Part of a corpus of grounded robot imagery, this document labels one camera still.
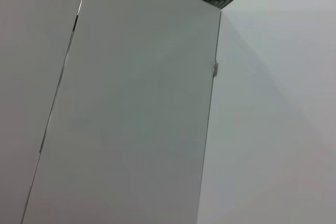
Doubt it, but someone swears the small metal partition clip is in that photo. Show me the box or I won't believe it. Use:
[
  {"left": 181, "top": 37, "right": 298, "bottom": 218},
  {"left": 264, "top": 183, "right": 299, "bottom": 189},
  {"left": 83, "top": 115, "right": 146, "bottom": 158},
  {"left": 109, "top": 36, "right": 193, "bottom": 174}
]
[{"left": 211, "top": 60, "right": 220, "bottom": 77}]

